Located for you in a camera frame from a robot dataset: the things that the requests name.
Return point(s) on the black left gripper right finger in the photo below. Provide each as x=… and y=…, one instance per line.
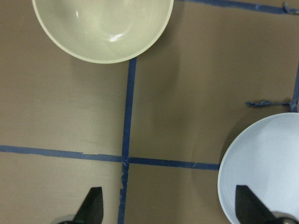
x=248, y=207

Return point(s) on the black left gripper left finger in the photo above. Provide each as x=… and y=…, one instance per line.
x=91, y=210

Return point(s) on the light blue plate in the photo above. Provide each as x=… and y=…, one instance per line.
x=265, y=157

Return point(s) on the white bowl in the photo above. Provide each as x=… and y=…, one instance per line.
x=103, y=31

